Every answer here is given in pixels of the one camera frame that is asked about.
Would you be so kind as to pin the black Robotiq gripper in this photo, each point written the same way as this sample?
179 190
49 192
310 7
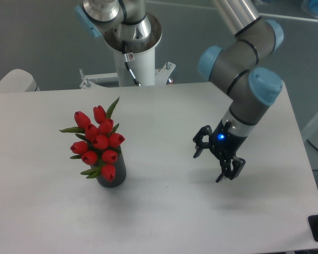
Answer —
224 146

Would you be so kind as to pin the red tulip bouquet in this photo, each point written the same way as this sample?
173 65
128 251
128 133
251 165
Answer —
97 142

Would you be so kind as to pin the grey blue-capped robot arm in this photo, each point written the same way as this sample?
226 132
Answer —
235 70

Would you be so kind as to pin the dark grey ribbed vase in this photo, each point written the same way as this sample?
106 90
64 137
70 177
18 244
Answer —
112 178

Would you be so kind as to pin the blue plastic bag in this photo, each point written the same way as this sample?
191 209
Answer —
310 7

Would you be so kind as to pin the white chair back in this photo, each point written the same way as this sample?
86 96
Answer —
18 81

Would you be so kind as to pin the white metal base frame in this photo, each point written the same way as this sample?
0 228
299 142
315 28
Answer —
95 79

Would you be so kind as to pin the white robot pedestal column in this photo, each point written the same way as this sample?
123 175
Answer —
133 47

